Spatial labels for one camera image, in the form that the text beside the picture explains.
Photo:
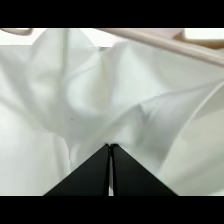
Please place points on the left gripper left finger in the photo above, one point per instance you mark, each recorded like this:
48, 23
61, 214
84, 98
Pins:
90, 176

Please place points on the white long-sleeved shirt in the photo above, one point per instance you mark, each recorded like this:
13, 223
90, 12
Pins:
100, 100

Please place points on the white clothes hanger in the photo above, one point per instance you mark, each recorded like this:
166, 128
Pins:
166, 42

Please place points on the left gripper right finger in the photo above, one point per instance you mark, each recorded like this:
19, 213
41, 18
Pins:
133, 176

